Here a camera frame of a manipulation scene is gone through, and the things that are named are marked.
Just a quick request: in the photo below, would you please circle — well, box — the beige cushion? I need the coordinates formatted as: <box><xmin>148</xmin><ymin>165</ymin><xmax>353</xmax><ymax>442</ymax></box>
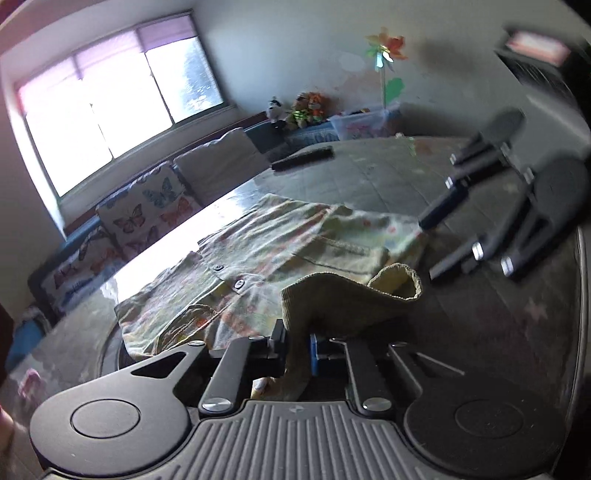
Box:
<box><xmin>173</xmin><ymin>128</ymin><xmax>271</xmax><ymax>205</ymax></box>

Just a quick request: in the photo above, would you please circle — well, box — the floral yellow shirt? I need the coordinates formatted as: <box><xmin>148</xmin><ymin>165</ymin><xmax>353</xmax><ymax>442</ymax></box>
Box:
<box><xmin>113</xmin><ymin>194</ymin><xmax>428</xmax><ymax>402</ymax></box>

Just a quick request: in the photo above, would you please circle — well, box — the black remote control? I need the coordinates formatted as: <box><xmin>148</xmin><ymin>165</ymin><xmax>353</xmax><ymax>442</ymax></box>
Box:
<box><xmin>271</xmin><ymin>145</ymin><xmax>334</xmax><ymax>173</ymax></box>

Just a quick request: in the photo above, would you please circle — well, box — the round black cooktop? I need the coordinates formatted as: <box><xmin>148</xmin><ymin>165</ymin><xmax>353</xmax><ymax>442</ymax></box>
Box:
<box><xmin>98</xmin><ymin>318</ymin><xmax>141</xmax><ymax>376</ymax></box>

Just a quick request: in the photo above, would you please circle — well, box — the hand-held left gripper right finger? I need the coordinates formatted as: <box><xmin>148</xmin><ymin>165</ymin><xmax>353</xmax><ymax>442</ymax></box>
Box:
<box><xmin>309</xmin><ymin>331</ymin><xmax>468</xmax><ymax>412</ymax></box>

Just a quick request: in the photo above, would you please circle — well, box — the butterfly print cushion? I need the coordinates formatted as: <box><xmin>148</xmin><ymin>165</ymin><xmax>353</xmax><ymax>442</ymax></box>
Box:
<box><xmin>41</xmin><ymin>226</ymin><xmax>126</xmax><ymax>315</ymax></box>
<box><xmin>96</xmin><ymin>161</ymin><xmax>207</xmax><ymax>260</ymax></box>

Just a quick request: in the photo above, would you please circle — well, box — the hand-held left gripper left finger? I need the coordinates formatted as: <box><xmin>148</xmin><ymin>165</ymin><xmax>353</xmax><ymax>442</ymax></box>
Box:
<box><xmin>124</xmin><ymin>318</ymin><xmax>290</xmax><ymax>416</ymax></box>

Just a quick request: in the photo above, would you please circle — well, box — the blue cloth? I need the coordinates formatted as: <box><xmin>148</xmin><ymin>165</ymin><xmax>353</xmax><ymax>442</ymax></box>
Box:
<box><xmin>7</xmin><ymin>318</ymin><xmax>48</xmax><ymax>371</ymax></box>

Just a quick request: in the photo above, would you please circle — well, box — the blue sofa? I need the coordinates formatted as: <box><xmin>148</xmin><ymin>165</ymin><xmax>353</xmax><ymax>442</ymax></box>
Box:
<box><xmin>28</xmin><ymin>117</ymin><xmax>334</xmax><ymax>320</ymax></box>

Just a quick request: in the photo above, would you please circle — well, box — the plush toy with green vest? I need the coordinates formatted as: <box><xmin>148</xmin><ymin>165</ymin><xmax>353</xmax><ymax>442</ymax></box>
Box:
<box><xmin>286</xmin><ymin>93</ymin><xmax>311</xmax><ymax>130</ymax></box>

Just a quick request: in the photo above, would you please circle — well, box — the orange tiger plush toy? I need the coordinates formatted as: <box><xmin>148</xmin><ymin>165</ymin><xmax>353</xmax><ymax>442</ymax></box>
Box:
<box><xmin>306</xmin><ymin>91</ymin><xmax>330</xmax><ymax>125</ymax></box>

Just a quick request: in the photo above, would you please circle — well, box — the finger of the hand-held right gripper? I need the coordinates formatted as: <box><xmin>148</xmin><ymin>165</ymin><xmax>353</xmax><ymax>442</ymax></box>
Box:
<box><xmin>428</xmin><ymin>202</ymin><xmax>556</xmax><ymax>283</ymax></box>
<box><xmin>418</xmin><ymin>133</ymin><xmax>514</xmax><ymax>230</ymax></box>

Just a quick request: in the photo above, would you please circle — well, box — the colourful pinwheel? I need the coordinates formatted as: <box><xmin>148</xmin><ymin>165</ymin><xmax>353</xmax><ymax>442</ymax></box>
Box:
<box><xmin>364</xmin><ymin>28</ymin><xmax>410</xmax><ymax>110</ymax></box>

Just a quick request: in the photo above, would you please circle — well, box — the clear plastic storage box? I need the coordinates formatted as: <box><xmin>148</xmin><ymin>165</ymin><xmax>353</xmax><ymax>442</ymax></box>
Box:
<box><xmin>329</xmin><ymin>104</ymin><xmax>403</xmax><ymax>140</ymax></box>

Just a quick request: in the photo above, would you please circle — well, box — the window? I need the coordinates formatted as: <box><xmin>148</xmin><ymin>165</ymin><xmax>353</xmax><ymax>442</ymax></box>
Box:
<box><xmin>13</xmin><ymin>13</ymin><xmax>232</xmax><ymax>200</ymax></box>

